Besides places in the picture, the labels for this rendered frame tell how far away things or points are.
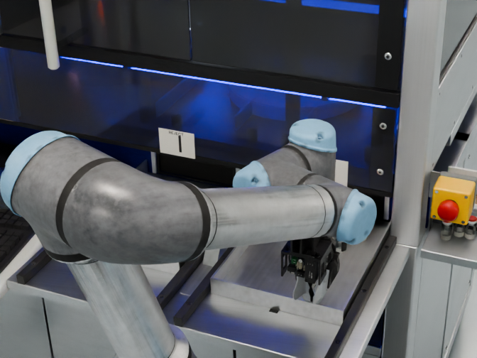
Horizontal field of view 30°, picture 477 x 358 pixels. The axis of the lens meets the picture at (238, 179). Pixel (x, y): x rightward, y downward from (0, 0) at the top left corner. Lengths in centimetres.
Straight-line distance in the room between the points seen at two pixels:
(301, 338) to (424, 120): 46
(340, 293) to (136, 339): 55
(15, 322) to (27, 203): 148
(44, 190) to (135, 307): 25
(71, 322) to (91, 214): 143
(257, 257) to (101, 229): 83
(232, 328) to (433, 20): 65
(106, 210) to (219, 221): 15
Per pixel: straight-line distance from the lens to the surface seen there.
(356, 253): 180
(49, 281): 177
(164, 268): 175
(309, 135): 139
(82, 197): 99
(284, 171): 133
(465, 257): 183
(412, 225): 181
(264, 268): 175
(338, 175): 180
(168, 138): 192
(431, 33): 163
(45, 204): 104
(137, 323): 123
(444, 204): 173
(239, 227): 109
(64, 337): 245
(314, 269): 149
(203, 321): 163
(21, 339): 256
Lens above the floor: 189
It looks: 30 degrees down
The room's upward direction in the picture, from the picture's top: 2 degrees counter-clockwise
